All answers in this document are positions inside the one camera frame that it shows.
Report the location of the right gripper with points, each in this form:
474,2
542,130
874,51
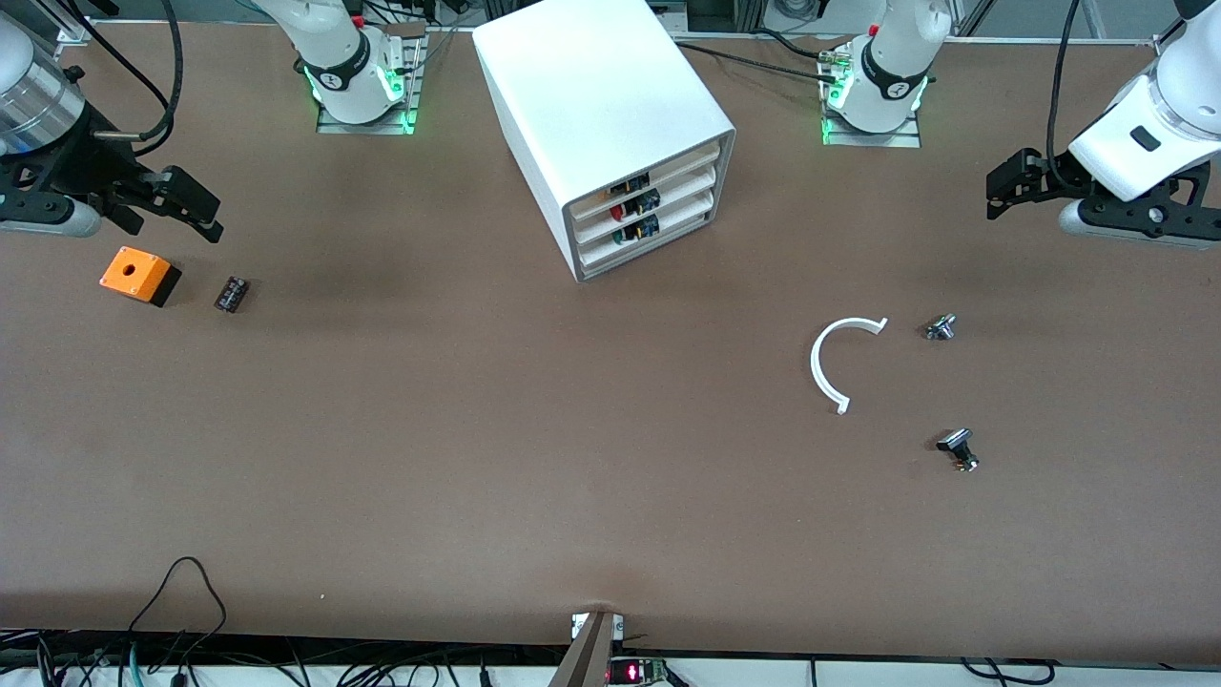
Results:
84,159

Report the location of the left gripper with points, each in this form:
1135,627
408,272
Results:
1060,175

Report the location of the white drawer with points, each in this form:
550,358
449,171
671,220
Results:
685,212
687,188
682,167

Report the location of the orange push button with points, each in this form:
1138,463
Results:
631,184

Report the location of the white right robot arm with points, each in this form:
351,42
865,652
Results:
339,48

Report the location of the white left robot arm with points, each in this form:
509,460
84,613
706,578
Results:
897,57

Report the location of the red push button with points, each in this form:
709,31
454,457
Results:
620,212

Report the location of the green push button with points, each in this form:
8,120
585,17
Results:
622,235

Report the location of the white drawer cabinet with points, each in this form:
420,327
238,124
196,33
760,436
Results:
591,86

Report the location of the small black contact block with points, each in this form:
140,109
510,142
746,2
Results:
232,294

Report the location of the small silver metal fitting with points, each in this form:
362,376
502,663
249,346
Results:
941,327

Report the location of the white curved plastic arc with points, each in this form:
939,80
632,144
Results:
817,367

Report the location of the device with red display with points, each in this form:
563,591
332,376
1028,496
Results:
634,673

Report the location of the orange button enclosure box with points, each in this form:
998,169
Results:
134,270

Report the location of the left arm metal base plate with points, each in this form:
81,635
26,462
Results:
858,139

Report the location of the aluminium frame rail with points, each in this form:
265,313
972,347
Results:
74,33

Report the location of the black knob switch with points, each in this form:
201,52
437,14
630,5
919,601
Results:
956,442

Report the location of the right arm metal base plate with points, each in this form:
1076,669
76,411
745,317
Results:
415,76

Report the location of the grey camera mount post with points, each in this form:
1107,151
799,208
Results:
587,658

